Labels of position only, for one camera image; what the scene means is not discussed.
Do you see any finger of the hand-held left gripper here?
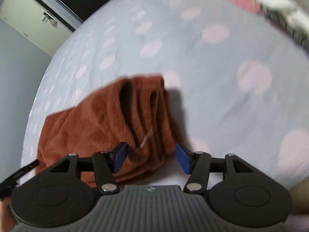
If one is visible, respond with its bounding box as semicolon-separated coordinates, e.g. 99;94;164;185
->
0;159;40;196

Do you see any rust brown towel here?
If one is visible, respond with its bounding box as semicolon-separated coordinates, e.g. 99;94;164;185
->
36;76;186;189

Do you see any cream door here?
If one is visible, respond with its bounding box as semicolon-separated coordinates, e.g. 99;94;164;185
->
0;0;61;57

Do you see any polka dot bed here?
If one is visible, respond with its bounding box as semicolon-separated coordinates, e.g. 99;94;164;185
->
20;0;309;232

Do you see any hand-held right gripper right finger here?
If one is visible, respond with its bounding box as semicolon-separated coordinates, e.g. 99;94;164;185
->
176;143;254;195

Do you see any grey white fluffy cloth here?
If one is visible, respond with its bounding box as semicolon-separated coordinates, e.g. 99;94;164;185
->
251;0;309;46

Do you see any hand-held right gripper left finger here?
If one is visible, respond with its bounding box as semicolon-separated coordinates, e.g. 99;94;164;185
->
49;142;126;194

